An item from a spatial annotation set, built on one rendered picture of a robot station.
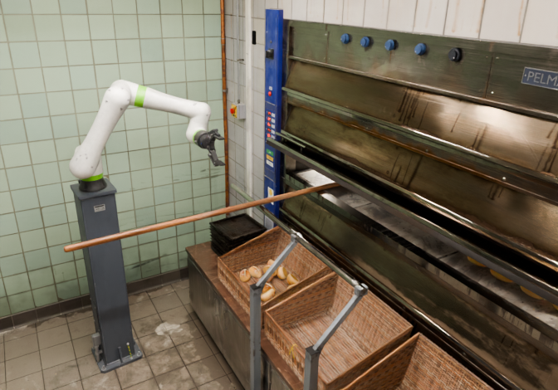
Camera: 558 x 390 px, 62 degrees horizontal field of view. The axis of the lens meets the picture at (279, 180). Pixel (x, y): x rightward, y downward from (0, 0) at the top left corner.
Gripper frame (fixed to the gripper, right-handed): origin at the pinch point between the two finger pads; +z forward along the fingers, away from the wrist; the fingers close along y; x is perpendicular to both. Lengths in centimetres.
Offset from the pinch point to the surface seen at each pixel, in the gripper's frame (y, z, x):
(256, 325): 75, 44, 4
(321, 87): -29, 8, -55
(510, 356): 48, 135, -53
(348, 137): -8, 30, -56
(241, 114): 5, -82, -53
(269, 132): 8, -43, -53
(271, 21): -59, -42, -53
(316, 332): 90, 49, -29
